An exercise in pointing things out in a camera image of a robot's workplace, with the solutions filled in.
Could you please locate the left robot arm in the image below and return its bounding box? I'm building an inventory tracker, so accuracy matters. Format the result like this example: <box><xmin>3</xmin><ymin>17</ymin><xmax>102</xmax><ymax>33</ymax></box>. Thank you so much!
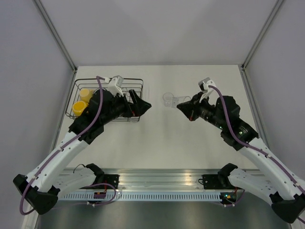
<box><xmin>13</xmin><ymin>89</ymin><xmax>152</xmax><ymax>216</ymax></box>

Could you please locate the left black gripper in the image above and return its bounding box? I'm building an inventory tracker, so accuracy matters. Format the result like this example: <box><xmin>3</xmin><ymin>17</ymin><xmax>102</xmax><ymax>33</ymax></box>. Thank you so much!
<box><xmin>101</xmin><ymin>89</ymin><xmax>152</xmax><ymax>125</ymax></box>

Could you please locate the left aluminium frame post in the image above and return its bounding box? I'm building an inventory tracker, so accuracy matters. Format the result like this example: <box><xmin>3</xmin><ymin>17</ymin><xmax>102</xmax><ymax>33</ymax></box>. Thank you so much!
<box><xmin>32</xmin><ymin>0</ymin><xmax>77</xmax><ymax>73</ymax></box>

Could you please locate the pale yellow mug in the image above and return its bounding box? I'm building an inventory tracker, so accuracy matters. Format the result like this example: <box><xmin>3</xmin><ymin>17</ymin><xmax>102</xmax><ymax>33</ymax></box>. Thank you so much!
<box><xmin>79</xmin><ymin>88</ymin><xmax>93</xmax><ymax>103</ymax></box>

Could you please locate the right aluminium frame post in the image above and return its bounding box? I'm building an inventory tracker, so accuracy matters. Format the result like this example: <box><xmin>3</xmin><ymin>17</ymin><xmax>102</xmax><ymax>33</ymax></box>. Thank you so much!
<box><xmin>240</xmin><ymin>0</ymin><xmax>285</xmax><ymax>71</ymax></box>

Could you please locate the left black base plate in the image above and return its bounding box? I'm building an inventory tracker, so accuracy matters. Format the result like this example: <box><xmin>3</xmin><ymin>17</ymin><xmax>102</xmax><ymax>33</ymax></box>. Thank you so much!
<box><xmin>102</xmin><ymin>174</ymin><xmax>120</xmax><ymax>189</ymax></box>

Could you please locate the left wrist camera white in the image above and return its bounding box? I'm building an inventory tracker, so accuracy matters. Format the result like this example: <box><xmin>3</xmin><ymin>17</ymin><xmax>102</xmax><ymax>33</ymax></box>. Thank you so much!
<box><xmin>103</xmin><ymin>75</ymin><xmax>124</xmax><ymax>97</ymax></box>

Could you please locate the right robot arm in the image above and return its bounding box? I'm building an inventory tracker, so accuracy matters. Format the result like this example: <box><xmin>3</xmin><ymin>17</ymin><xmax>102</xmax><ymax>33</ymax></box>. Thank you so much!
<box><xmin>177</xmin><ymin>94</ymin><xmax>305</xmax><ymax>224</ymax></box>

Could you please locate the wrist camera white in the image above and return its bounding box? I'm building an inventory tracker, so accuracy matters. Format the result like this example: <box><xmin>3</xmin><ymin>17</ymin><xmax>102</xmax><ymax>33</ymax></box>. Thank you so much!
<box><xmin>103</xmin><ymin>75</ymin><xmax>124</xmax><ymax>97</ymax></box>
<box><xmin>198</xmin><ymin>77</ymin><xmax>216</xmax><ymax>102</ymax></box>

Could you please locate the aluminium frame post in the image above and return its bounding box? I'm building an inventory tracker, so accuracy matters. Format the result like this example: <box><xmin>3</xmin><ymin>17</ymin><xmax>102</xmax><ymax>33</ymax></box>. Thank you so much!
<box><xmin>240</xmin><ymin>0</ymin><xmax>285</xmax><ymax>71</ymax></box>
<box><xmin>32</xmin><ymin>0</ymin><xmax>77</xmax><ymax>73</ymax></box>

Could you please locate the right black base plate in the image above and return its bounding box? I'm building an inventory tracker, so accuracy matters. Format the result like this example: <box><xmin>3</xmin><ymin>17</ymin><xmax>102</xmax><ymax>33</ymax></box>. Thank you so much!
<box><xmin>201</xmin><ymin>174</ymin><xmax>230</xmax><ymax>190</ymax></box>

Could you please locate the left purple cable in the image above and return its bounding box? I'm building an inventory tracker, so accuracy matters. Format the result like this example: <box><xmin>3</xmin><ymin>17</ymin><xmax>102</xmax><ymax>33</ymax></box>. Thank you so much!
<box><xmin>19</xmin><ymin>75</ymin><xmax>107</xmax><ymax>215</ymax></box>

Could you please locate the aluminium front rail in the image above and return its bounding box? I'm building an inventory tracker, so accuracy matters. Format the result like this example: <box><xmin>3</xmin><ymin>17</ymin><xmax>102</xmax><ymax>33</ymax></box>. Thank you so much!
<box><xmin>35</xmin><ymin>168</ymin><xmax>293</xmax><ymax>191</ymax></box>

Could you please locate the white slotted cable duct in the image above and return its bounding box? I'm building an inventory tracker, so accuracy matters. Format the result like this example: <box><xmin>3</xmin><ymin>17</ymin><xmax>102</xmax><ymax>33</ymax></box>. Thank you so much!
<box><xmin>61</xmin><ymin>191</ymin><xmax>221</xmax><ymax>202</ymax></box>

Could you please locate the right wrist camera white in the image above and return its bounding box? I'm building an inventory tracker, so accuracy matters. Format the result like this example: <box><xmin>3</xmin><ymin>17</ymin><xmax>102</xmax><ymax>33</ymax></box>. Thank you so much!
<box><xmin>198</xmin><ymin>77</ymin><xmax>216</xmax><ymax>102</ymax></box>

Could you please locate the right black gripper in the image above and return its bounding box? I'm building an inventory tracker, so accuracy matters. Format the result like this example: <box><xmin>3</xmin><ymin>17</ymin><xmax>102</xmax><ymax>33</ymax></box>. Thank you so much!
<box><xmin>177</xmin><ymin>91</ymin><xmax>226</xmax><ymax>130</ymax></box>

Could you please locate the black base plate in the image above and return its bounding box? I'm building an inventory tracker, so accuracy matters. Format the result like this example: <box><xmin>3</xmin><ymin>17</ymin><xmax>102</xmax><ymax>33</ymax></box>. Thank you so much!
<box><xmin>102</xmin><ymin>174</ymin><xmax>120</xmax><ymax>189</ymax></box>
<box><xmin>201</xmin><ymin>174</ymin><xmax>230</xmax><ymax>190</ymax></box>

